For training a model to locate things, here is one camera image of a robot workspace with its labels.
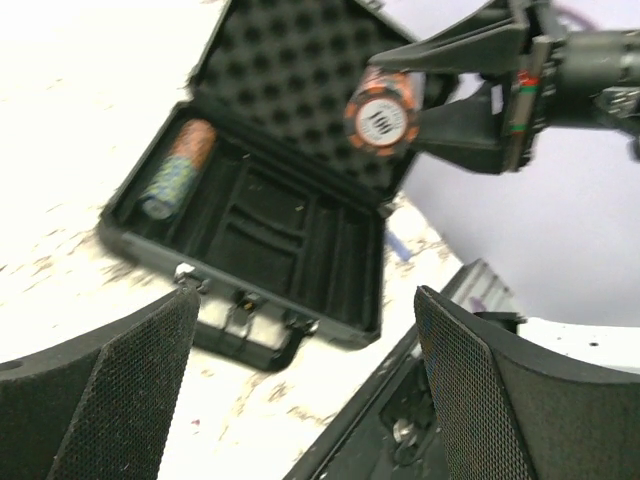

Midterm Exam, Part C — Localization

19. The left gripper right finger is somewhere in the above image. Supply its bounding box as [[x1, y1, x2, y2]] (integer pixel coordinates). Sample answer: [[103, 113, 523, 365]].
[[414, 286, 639, 479]]

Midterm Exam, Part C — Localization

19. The brown poker chip stack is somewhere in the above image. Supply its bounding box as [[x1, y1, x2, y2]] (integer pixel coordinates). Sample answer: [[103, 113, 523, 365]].
[[170, 119, 217, 170]]

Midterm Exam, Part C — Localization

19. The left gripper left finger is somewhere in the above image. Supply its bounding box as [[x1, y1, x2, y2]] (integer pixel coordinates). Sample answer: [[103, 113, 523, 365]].
[[1, 287, 200, 480]]

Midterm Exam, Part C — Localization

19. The blue poker chip stack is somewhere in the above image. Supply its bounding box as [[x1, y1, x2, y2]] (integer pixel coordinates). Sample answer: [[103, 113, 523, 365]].
[[139, 154, 198, 220]]

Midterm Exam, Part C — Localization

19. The blue pen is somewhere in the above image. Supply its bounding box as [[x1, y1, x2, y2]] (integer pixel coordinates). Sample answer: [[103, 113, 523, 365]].
[[385, 229, 413, 262]]

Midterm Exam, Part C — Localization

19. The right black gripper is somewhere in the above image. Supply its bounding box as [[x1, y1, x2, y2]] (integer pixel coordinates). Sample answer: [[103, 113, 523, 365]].
[[369, 1, 639, 175]]

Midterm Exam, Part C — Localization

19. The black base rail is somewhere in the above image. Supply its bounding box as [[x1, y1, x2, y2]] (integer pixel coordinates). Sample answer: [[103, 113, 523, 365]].
[[285, 327, 449, 480]]

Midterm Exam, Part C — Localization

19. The aluminium extrusion rail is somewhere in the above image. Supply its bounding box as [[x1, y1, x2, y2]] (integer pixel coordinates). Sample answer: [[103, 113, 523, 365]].
[[441, 259, 527, 334]]

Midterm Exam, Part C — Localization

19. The black poker set case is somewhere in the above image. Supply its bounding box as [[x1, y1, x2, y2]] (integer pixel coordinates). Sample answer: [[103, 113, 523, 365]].
[[98, 1, 415, 372]]

